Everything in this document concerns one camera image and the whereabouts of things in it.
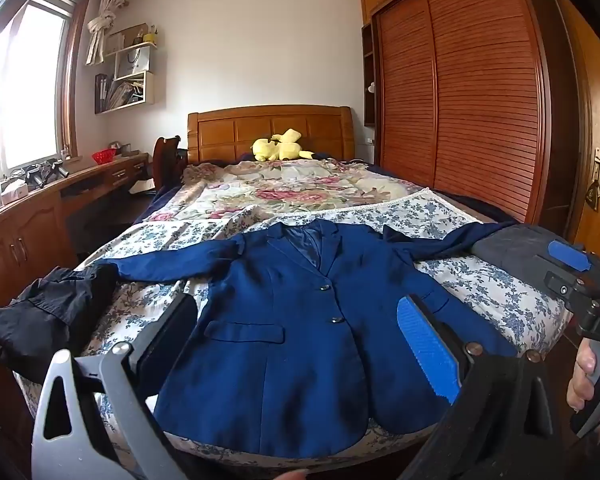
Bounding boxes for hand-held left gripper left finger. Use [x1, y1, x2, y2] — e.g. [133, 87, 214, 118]
[30, 291, 199, 480]

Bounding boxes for tied beige curtain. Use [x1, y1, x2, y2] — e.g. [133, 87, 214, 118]
[84, 0, 131, 67]

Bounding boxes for wooden chair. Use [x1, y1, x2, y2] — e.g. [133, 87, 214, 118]
[151, 135, 189, 196]

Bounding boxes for window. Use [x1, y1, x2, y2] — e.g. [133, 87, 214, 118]
[0, 0, 92, 173]

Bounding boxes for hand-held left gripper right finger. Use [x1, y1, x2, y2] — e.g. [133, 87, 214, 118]
[396, 294, 566, 480]

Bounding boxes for black garment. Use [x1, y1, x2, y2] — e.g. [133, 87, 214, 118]
[0, 265, 120, 383]

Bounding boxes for white wall shelf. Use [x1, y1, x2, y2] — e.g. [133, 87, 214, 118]
[94, 24, 158, 115]

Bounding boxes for narrow open side shelf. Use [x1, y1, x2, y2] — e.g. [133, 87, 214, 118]
[361, 22, 379, 127]

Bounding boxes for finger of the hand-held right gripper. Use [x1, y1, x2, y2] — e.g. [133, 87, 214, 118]
[544, 271, 589, 298]
[532, 239, 600, 286]

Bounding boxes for white paper bag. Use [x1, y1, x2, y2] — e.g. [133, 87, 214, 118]
[117, 44, 152, 81]

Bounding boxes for dark grey cloth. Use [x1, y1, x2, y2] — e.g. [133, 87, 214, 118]
[470, 224, 583, 283]

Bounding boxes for person's right hand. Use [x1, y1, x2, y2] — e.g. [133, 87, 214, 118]
[566, 337, 600, 412]

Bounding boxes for blue blazer jacket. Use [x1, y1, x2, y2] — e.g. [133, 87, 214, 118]
[97, 218, 518, 460]

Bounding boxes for black tools on desk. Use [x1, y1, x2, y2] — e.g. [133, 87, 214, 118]
[24, 159, 72, 187]

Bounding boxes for wooden headboard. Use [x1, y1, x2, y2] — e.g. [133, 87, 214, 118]
[186, 105, 357, 167]

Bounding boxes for pink floral blanket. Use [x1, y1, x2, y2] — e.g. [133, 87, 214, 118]
[142, 157, 433, 223]

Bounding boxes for yellow plush toy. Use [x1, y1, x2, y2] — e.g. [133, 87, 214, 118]
[251, 128, 317, 163]

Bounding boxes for wooden door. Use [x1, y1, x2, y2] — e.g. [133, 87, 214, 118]
[550, 0, 600, 263]

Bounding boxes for wooden louvered wardrobe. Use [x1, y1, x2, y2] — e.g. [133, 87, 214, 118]
[359, 0, 553, 225]

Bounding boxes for wooden desk with cabinets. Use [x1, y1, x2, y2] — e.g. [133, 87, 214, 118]
[0, 152, 152, 313]

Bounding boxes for blue floral bed sheet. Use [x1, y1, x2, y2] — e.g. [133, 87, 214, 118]
[12, 195, 571, 463]

